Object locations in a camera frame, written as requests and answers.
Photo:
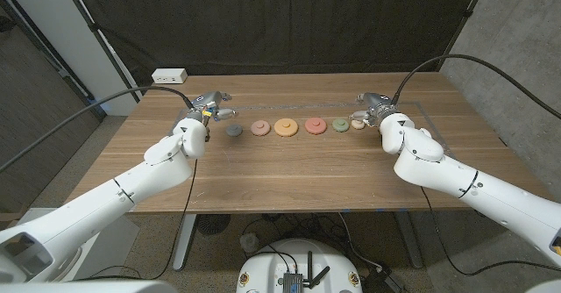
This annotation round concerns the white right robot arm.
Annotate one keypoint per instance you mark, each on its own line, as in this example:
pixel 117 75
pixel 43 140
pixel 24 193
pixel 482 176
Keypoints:
pixel 482 192

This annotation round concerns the grey round floor object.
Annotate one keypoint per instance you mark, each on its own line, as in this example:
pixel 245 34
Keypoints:
pixel 250 242

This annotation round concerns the black backdrop stand pole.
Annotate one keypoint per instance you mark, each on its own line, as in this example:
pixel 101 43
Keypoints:
pixel 464 19
pixel 101 40

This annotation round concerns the black backdrop curtain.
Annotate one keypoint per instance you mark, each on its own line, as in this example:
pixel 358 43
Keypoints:
pixel 280 21

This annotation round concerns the small black floor fan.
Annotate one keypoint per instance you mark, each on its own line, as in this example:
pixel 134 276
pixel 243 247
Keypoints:
pixel 212 223

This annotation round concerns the white power strip box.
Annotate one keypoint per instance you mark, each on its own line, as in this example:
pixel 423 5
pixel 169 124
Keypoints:
pixel 168 76

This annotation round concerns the grey table leg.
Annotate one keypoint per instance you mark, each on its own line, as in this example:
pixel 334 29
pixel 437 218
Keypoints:
pixel 409 240

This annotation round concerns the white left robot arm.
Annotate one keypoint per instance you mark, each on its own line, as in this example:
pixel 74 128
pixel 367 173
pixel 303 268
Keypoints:
pixel 109 201

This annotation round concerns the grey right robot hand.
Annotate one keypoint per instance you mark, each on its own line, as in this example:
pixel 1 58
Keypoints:
pixel 379 106

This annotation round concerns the white floor platform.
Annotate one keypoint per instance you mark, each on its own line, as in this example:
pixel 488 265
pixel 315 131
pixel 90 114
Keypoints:
pixel 114 249

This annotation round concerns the white table leg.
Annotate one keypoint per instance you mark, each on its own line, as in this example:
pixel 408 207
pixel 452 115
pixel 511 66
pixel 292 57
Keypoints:
pixel 184 245

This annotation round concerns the white robot torso base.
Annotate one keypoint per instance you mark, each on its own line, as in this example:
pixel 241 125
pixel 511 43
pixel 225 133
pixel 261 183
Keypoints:
pixel 267 266

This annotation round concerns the grey antenna radio box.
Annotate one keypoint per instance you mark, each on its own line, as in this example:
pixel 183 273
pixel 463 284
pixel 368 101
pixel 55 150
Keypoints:
pixel 292 282

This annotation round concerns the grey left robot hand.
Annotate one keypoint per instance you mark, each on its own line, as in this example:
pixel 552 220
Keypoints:
pixel 206 104

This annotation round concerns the black power adapter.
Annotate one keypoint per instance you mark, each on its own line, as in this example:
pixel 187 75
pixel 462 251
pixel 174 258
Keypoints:
pixel 385 282

